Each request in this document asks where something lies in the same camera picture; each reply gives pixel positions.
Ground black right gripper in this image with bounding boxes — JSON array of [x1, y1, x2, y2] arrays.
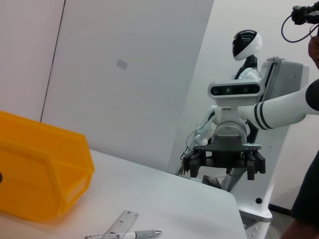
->
[[183, 134, 266, 180]]

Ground clear plastic ruler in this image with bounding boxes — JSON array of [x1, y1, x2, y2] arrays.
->
[[103, 210, 140, 236]]

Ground person forearm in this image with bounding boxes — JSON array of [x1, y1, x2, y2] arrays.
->
[[308, 23, 319, 71]]

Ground white grey ballpoint pen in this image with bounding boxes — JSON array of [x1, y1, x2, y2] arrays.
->
[[84, 229, 162, 239]]

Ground dark grey block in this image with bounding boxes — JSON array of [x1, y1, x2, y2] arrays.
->
[[202, 174, 223, 189]]

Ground person in black shorts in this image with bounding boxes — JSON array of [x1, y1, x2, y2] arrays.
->
[[281, 149, 319, 239]]

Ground black handheld device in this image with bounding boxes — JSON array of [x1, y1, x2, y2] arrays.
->
[[291, 3, 319, 25]]

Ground yellow plastic storage bin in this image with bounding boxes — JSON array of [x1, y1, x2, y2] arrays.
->
[[0, 111, 95, 221]]

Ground black device cable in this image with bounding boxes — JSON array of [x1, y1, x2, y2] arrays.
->
[[281, 14, 318, 43]]

